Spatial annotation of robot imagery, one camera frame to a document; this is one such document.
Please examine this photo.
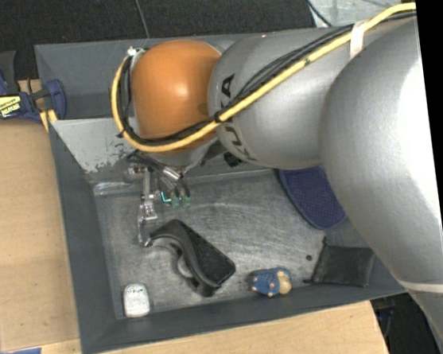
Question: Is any pale wood flat board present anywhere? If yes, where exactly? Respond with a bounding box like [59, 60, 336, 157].
[0, 76, 83, 353]

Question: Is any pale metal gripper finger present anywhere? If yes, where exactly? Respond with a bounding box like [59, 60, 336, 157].
[133, 202, 162, 249]
[139, 191, 162, 206]

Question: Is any blue and beige toy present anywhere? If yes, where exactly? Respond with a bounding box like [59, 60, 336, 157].
[248, 266, 295, 301]

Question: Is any black handled flat tool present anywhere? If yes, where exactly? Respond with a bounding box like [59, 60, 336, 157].
[146, 212, 240, 304]

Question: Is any white rounded block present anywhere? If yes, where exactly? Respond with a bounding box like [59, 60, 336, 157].
[121, 282, 152, 319]

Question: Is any grey metal bin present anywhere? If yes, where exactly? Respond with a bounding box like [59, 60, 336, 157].
[33, 3, 410, 354]

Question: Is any blue mesh oval pad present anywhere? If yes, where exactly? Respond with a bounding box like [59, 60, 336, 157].
[278, 161, 350, 235]

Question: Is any black flat pouch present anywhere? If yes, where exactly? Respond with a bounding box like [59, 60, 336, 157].
[298, 232, 380, 296]

